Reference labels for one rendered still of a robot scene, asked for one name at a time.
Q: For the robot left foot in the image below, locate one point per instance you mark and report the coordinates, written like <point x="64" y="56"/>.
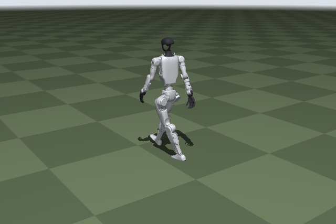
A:
<point x="181" y="157"/>

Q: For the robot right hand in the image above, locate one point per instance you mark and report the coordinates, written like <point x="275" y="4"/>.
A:
<point x="191" y="100"/>

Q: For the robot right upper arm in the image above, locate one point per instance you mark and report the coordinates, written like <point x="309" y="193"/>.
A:
<point x="182" y="67"/>

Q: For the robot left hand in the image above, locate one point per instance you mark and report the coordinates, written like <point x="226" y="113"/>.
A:
<point x="141" y="96"/>

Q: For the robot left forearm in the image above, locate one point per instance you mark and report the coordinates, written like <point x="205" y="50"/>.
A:
<point x="147" y="84"/>

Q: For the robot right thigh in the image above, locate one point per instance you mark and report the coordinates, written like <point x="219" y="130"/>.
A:
<point x="171" y="104"/>

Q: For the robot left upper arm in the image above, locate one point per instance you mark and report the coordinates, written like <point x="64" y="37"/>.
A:
<point x="154" y="64"/>

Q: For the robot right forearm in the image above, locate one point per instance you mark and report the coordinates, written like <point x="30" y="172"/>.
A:
<point x="187" y="85"/>

